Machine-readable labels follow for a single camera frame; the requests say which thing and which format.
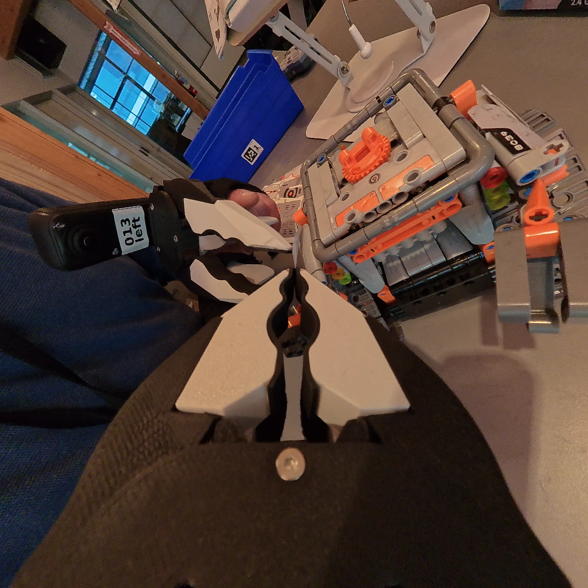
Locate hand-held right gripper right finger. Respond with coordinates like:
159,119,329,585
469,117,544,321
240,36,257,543
295,268,410,429

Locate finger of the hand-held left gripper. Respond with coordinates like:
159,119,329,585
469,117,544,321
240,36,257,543
189,258,277,304
183,198,293,253

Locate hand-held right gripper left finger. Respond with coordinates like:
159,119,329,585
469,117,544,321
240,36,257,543
176,269,296,431

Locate small black toy part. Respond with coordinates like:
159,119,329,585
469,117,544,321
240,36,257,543
280,308,309,360

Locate grey orange tracked toy robot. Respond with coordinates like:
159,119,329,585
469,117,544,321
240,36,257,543
294,68,588,334

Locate blue plastic bin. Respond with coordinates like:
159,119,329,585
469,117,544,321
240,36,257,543
184,50,305,183

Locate white book stand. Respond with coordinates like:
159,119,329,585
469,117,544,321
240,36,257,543
266,0,491,141

